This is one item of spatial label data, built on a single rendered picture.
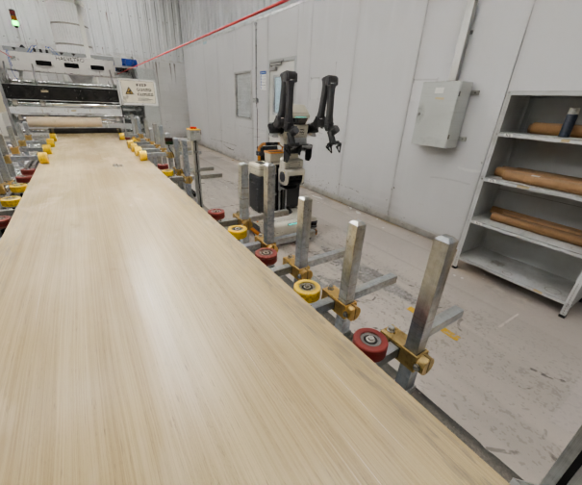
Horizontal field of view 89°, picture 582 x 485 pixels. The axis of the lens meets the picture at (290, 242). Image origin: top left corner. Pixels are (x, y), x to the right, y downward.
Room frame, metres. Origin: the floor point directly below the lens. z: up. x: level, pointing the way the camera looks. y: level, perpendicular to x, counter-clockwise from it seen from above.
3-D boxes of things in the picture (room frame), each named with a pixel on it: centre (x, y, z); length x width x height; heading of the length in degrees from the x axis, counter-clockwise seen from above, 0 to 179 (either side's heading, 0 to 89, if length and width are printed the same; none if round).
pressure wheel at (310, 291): (0.74, -0.06, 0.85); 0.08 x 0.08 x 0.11
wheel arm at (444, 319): (0.64, -0.36, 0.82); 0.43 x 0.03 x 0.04; 124
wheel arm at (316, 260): (1.06, -0.08, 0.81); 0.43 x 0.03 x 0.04; 124
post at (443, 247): (0.57, -0.33, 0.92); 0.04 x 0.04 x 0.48; 34
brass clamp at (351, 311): (0.80, -0.17, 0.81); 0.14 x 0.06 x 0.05; 34
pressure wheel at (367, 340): (0.53, -0.20, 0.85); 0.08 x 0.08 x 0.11
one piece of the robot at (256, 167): (3.27, 0.19, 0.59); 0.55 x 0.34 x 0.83; 124
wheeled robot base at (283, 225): (3.19, 0.14, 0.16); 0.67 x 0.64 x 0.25; 34
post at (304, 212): (0.98, -0.04, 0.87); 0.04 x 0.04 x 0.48; 34
